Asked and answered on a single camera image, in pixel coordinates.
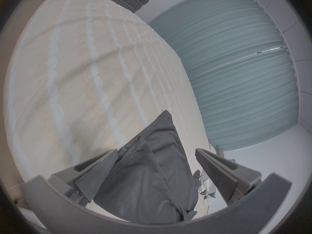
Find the black polo shirt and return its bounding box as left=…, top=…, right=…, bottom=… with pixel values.
left=93, top=110, right=198, bottom=223

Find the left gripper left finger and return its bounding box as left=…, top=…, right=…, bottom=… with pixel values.
left=50, top=149, right=119, bottom=204

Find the bed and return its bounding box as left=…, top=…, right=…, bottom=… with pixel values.
left=3, top=0, right=236, bottom=222

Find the pile of clothes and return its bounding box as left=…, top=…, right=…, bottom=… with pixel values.
left=193, top=170, right=217, bottom=205

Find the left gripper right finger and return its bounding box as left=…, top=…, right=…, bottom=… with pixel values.
left=195, top=148, right=263, bottom=202

